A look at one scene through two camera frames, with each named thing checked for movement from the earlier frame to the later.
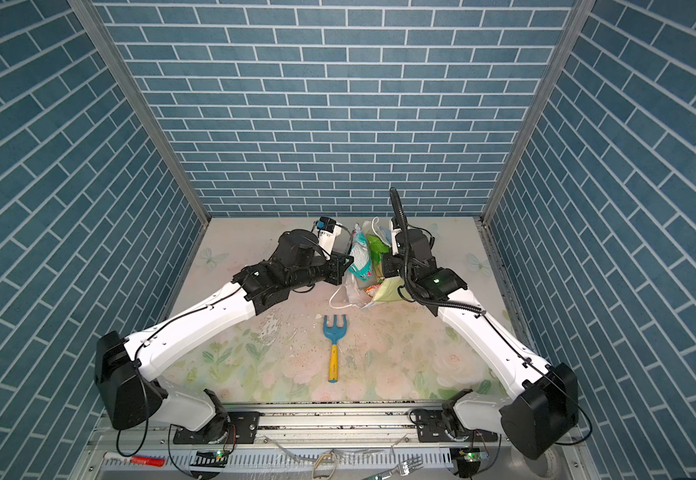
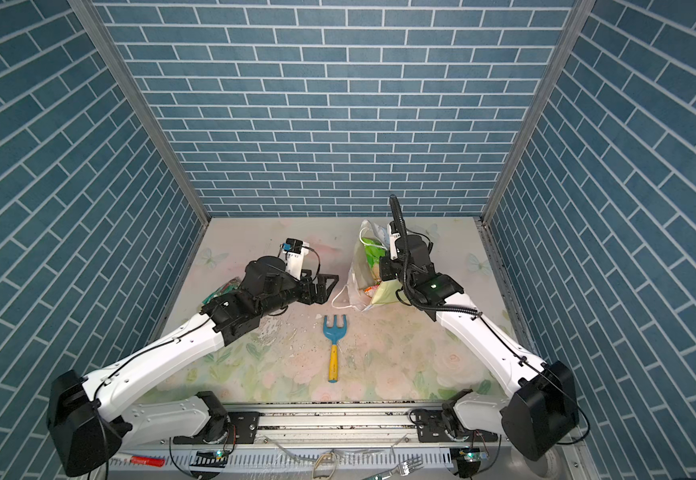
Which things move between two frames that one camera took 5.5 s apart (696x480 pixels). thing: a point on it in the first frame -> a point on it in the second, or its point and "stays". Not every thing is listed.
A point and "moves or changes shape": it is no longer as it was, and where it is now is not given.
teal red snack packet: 362,266 moves or changes shape
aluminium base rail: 301,427 stays
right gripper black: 388,267 stays
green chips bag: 377,249 stays
